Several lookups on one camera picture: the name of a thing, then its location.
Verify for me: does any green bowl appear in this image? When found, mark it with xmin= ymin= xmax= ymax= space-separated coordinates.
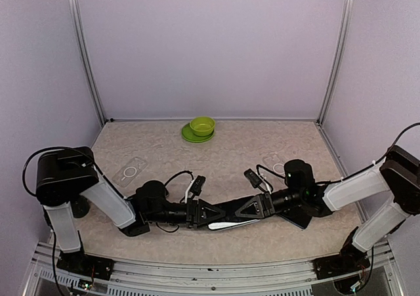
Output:
xmin=190 ymin=116 xmax=216 ymax=137

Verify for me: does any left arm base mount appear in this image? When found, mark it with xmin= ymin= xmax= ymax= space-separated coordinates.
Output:
xmin=56 ymin=251 xmax=115 ymax=281

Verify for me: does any left aluminium frame post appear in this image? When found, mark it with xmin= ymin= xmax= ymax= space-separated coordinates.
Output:
xmin=68 ymin=0 xmax=107 ymax=127

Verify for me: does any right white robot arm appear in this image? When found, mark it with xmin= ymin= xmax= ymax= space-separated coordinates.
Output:
xmin=235 ymin=146 xmax=419 ymax=272

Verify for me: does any black phone blue edge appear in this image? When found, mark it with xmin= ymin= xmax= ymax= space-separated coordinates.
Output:
xmin=280 ymin=207 xmax=312 ymax=230

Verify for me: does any right aluminium frame post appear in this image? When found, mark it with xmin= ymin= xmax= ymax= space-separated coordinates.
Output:
xmin=317 ymin=0 xmax=354 ymax=127

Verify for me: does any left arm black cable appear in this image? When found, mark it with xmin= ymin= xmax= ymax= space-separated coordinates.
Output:
xmin=22 ymin=147 xmax=83 ymax=197

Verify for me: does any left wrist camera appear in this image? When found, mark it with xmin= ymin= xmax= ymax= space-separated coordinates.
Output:
xmin=182 ymin=175 xmax=206 ymax=204

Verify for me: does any black phone light edge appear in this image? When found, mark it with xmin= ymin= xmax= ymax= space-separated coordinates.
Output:
xmin=215 ymin=196 xmax=253 ymax=222

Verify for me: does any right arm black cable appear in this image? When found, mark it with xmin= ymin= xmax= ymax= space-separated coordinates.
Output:
xmin=373 ymin=122 xmax=420 ymax=165

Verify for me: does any left clear phone case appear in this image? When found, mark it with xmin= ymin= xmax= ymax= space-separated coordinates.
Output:
xmin=112 ymin=157 xmax=148 ymax=188

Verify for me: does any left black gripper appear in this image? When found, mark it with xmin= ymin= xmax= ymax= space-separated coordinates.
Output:
xmin=146 ymin=198 xmax=226 ymax=229

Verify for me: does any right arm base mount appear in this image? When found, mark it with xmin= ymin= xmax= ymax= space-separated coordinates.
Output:
xmin=312 ymin=227 xmax=371 ymax=280

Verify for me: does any green saucer plate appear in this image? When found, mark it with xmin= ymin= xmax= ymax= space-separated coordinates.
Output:
xmin=181 ymin=123 xmax=215 ymax=143

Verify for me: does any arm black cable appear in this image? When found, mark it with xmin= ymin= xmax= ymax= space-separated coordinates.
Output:
xmin=373 ymin=122 xmax=420 ymax=165
xmin=22 ymin=147 xmax=83 ymax=197

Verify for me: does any aluminium frame post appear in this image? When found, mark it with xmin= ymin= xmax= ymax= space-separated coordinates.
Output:
xmin=317 ymin=0 xmax=354 ymax=127
xmin=68 ymin=0 xmax=107 ymax=127

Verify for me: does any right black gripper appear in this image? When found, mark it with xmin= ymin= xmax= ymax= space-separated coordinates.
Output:
xmin=236 ymin=187 xmax=305 ymax=219

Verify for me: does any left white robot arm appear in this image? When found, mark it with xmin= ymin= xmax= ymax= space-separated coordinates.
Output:
xmin=35 ymin=147 xmax=226 ymax=273

